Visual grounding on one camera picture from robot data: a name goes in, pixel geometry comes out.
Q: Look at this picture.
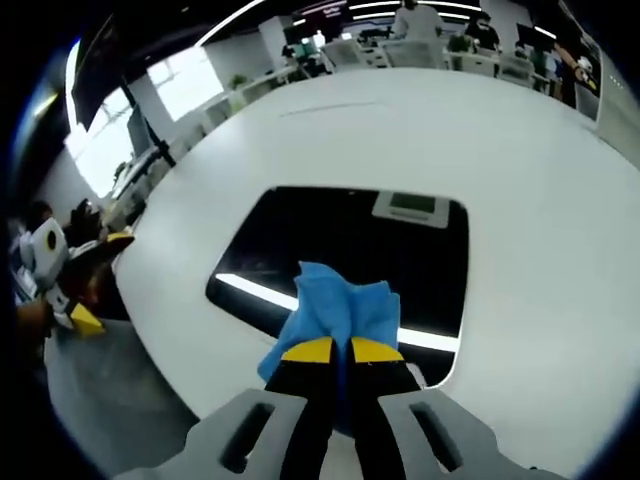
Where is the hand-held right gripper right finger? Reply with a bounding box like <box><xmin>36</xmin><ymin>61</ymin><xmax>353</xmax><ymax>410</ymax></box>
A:
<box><xmin>349</xmin><ymin>336</ymin><xmax>569</xmax><ymax>480</ymax></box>

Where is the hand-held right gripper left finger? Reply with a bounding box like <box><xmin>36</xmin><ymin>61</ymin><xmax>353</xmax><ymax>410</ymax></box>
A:
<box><xmin>112</xmin><ymin>335</ymin><xmax>336</xmax><ymax>480</ymax></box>

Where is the blue cleaning cloth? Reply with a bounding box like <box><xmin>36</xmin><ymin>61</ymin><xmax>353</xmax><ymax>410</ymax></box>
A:
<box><xmin>256</xmin><ymin>260</ymin><xmax>403</xmax><ymax>436</ymax></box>

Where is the monitor on black stand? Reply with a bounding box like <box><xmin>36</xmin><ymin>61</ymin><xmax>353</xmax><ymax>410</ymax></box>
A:
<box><xmin>126</xmin><ymin>106</ymin><xmax>177</xmax><ymax>170</ymax></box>

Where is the black hanging screen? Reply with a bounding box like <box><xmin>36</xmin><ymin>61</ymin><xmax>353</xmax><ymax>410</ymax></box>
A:
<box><xmin>69</xmin><ymin>19</ymin><xmax>132</xmax><ymax>132</ymax></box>

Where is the curved ceiling light strip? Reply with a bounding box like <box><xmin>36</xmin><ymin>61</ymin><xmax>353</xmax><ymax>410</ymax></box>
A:
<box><xmin>198</xmin><ymin>0</ymin><xmax>272</xmax><ymax>47</ymax></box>

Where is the white office chair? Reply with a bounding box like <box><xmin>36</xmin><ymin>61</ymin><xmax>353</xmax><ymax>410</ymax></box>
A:
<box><xmin>381</xmin><ymin>39</ymin><xmax>442</xmax><ymax>70</ymax></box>
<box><xmin>323</xmin><ymin>39</ymin><xmax>377</xmax><ymax>72</ymax></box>

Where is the white partition board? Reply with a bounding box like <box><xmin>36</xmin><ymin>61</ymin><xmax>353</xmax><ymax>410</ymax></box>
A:
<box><xmin>593</xmin><ymin>44</ymin><xmax>640</xmax><ymax>169</ymax></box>

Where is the dark wall screen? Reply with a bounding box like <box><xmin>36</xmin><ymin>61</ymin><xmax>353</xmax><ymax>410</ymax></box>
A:
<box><xmin>302</xmin><ymin>2</ymin><xmax>351</xmax><ymax>20</ymax></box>

